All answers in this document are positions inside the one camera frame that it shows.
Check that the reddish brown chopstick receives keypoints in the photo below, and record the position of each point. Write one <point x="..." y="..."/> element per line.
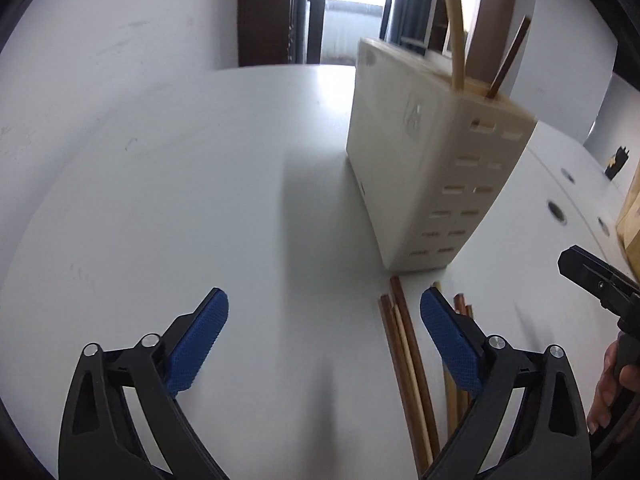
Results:
<point x="412" y="352"/>

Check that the dark blue curtain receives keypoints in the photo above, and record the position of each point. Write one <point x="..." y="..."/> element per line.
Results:
<point x="408" y="23"/>

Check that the dark brown wardrobe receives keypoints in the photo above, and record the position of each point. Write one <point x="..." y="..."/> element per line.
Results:
<point x="266" y="32"/>

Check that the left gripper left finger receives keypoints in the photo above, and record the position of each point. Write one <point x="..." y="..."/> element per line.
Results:
<point x="98" y="439"/>

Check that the brown glass-door cabinet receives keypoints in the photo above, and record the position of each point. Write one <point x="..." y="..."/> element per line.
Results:
<point x="486" y="25"/>

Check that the cream plastic utensil holder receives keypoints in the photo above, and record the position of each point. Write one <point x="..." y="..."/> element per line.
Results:
<point x="429" y="160"/>

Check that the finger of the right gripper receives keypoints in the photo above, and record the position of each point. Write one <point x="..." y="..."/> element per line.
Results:
<point x="612" y="288"/>

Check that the light wooden chopstick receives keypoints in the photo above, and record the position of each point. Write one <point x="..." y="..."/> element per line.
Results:
<point x="456" y="36"/>

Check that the glass balcony door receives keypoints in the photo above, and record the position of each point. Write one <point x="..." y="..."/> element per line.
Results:
<point x="333" y="28"/>

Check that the dark brown chopstick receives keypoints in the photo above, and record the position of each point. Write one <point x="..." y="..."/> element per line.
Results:
<point x="509" y="59"/>

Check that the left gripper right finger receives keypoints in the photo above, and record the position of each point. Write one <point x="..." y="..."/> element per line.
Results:
<point x="549" y="438"/>

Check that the table cable grommet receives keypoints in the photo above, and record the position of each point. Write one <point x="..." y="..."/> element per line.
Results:
<point x="604" y="227"/>
<point x="566" y="174"/>
<point x="556" y="212"/>

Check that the brown paper bag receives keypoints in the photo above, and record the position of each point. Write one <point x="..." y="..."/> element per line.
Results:
<point x="628" y="225"/>

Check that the right hand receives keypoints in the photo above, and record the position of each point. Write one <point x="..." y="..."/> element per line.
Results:
<point x="605" y="393"/>

